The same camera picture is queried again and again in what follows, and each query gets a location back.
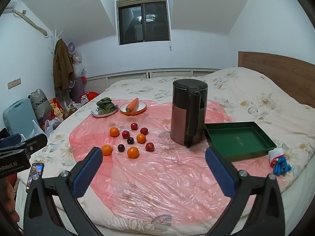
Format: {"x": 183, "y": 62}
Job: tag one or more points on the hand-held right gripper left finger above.
{"x": 86, "y": 174}

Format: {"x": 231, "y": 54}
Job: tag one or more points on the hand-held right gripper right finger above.
{"x": 219, "y": 174}

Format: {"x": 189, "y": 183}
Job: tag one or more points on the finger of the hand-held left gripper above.
{"x": 11, "y": 140}
{"x": 37, "y": 141}

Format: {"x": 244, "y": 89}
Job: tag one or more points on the orange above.
{"x": 133, "y": 152}
{"x": 106, "y": 150}
{"x": 114, "y": 131}
{"x": 141, "y": 138}

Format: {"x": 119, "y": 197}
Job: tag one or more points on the green rectangular tray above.
{"x": 241, "y": 140}

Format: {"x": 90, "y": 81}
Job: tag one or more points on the dark purple plum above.
{"x": 130, "y": 140}
{"x": 121, "y": 148}

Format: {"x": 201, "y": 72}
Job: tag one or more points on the red plum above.
{"x": 149, "y": 146}
{"x": 125, "y": 134}
{"x": 144, "y": 131}

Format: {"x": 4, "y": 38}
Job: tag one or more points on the red apple farther away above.
{"x": 133, "y": 126}

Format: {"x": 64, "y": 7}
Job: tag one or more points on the person's left hand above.
{"x": 8, "y": 201}

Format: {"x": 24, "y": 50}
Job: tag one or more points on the white plastic bag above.
{"x": 51, "y": 125}

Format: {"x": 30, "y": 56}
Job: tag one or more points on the light blue suitcase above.
{"x": 18, "y": 115}

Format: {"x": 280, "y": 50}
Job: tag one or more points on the black smartphone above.
{"x": 35, "y": 174}

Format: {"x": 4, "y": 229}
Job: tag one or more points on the grey bag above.
{"x": 40, "y": 103}

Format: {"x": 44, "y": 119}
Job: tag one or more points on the red boxes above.
{"x": 56, "y": 107}

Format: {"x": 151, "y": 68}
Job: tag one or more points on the white and red packet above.
{"x": 274, "y": 154}

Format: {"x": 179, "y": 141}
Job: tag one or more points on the pink plastic sheet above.
{"x": 160, "y": 172}

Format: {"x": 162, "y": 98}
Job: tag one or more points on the white plate with dark rim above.
{"x": 97, "y": 113}

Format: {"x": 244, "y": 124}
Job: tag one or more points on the blue gloves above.
{"x": 281, "y": 167}

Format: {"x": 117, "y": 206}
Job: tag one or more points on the purple bin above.
{"x": 77, "y": 89}

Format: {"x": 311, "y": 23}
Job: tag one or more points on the brown and black kettle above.
{"x": 184, "y": 113}

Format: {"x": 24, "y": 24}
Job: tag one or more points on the red bag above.
{"x": 91, "y": 95}

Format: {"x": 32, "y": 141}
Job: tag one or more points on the green leafy vegetable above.
{"x": 106, "y": 105}

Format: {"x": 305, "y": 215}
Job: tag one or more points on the brown coat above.
{"x": 62, "y": 66}

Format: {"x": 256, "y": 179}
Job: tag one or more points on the carrot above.
{"x": 132, "y": 105}

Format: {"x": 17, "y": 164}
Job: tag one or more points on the orange rimmed white plate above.
{"x": 140, "y": 107}

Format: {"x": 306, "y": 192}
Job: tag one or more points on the white plastic bags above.
{"x": 79, "y": 65}

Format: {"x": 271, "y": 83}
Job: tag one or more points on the small white fan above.
{"x": 71, "y": 47}

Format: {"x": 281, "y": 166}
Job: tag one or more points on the white coat rack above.
{"x": 55, "y": 35}

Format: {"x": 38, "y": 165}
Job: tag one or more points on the wooden headboard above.
{"x": 283, "y": 71}

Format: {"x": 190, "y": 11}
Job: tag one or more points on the dark framed window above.
{"x": 144, "y": 21}

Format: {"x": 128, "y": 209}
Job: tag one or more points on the wall switch panel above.
{"x": 14, "y": 83}

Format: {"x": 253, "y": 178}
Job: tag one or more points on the wrapped wall pipe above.
{"x": 29, "y": 21}

